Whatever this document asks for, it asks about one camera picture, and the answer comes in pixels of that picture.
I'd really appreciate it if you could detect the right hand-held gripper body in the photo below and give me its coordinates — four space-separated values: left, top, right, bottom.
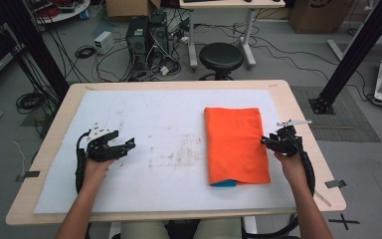
270 119 312 157

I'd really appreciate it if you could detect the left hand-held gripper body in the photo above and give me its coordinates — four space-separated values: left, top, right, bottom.
85 122 127 163

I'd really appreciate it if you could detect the orange polo shirt blue collar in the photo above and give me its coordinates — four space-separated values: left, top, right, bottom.
203 106 272 188

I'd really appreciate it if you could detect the person's left hand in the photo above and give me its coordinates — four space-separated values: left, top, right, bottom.
82 157 115 190

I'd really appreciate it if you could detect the person's right hand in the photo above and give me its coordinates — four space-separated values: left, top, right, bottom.
273 151 308 190

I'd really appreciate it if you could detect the white table mat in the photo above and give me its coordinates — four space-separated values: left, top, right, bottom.
33 89 296 215

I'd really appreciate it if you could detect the grey floor mat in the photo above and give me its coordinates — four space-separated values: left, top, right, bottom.
289 85 382 143

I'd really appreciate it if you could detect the grey tape strip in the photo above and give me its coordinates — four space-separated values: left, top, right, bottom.
324 179 348 189
15 170 42 183

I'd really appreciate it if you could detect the thin wooden stick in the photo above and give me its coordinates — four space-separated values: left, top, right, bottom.
312 188 332 208

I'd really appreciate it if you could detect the person's left leg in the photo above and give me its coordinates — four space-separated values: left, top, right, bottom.
120 219 167 239

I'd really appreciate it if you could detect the person's leg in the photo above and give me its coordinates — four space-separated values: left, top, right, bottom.
193 217 243 239
120 219 167 239

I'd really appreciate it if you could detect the small white box device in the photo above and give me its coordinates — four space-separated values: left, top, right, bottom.
94 30 115 56

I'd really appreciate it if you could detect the black computer tower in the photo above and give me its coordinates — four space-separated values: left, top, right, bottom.
125 16 151 73

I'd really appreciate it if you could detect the black round stool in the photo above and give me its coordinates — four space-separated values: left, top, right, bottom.
198 42 245 82

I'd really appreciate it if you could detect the person's right leg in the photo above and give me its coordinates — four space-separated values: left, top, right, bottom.
193 217 243 239

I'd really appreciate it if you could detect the black metal stand with base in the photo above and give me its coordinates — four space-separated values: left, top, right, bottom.
307 0 382 116

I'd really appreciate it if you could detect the large cardboard box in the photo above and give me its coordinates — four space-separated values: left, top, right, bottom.
288 0 356 34

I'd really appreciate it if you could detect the round white table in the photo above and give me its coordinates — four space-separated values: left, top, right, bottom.
29 0 92 25

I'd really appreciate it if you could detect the white desk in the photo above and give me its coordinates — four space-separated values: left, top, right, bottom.
178 0 287 70

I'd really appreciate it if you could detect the left hand-held gripper black cable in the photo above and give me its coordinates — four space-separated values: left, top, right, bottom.
75 130 92 195

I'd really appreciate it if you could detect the hand-held gripper black cable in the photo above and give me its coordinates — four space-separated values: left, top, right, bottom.
75 130 92 195
245 132 316 239

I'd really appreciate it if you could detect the right hand-held gripper black cable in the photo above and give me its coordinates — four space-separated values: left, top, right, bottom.
245 132 316 239

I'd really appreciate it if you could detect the large coiled black cable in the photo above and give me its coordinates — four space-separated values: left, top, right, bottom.
15 91 50 116

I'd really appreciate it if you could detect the small coiled black cable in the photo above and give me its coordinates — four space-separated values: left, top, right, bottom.
74 45 97 60

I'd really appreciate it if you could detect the white table frame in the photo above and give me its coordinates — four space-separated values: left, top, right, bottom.
326 24 382 63

